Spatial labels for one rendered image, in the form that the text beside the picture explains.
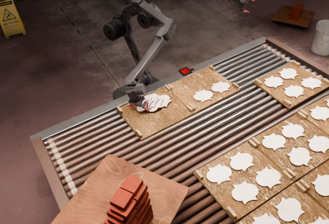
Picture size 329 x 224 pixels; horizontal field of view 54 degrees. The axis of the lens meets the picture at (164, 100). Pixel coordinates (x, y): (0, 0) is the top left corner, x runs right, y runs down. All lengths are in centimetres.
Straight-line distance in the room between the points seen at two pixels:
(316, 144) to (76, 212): 138
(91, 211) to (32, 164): 179
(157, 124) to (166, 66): 215
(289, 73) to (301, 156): 78
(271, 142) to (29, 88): 310
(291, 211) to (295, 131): 56
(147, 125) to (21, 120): 207
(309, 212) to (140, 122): 110
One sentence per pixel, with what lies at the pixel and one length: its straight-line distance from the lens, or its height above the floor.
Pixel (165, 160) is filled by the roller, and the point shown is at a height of 92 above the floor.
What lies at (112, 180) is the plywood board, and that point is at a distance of 173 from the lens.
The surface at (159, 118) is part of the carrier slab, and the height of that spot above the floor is 94.
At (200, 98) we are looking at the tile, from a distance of 225.
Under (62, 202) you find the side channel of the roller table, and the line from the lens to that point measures 184.
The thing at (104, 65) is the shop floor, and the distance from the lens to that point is 434.
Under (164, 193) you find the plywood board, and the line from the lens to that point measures 165.
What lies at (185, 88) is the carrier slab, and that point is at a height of 94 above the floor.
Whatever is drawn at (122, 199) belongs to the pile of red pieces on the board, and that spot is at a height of 133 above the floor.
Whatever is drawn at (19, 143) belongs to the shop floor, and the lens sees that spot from 364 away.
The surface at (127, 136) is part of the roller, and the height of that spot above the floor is 92.
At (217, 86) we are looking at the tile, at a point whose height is 95.
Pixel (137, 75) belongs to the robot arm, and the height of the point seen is 120.
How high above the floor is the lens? 244
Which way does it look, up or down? 42 degrees down
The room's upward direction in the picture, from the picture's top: 4 degrees counter-clockwise
